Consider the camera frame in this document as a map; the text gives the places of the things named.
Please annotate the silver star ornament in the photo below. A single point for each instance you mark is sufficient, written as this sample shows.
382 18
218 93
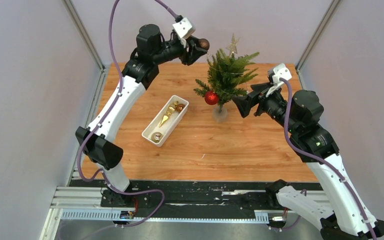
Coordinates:
232 47

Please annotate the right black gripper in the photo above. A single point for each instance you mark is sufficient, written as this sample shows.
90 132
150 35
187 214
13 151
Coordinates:
244 102

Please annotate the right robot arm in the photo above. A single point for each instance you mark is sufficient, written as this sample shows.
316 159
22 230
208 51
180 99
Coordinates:
346 217

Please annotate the aluminium frame post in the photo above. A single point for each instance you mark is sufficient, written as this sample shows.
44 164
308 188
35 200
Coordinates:
76 19
326 18

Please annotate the gold ball ornament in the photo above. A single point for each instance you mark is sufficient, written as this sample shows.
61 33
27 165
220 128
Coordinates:
156 137

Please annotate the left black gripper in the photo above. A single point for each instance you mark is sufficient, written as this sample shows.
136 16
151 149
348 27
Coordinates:
194 53

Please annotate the small green christmas tree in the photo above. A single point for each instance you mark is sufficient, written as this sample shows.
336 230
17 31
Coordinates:
226 76

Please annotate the right aluminium frame post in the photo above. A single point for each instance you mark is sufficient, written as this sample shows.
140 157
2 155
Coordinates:
326 18

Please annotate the gold finial ornament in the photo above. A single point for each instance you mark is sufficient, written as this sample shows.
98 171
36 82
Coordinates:
169 111

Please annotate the dark brown ball ornament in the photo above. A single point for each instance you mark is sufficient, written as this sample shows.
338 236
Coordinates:
204 44

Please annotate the left aluminium frame post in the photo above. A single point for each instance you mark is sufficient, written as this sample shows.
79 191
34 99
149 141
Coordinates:
76 19

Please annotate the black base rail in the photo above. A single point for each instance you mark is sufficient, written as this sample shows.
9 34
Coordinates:
194 199

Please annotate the bronze ball ornament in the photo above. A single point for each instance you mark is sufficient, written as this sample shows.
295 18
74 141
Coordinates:
179 107

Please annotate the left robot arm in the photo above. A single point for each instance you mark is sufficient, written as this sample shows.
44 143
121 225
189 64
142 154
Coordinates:
96 141

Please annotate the red glitter ball ornament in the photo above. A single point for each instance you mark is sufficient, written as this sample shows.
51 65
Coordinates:
211 98

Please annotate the white ornament tray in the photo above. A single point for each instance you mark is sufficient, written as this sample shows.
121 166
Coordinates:
163 124

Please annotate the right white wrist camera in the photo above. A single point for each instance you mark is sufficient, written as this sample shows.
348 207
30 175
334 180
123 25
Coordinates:
276 75

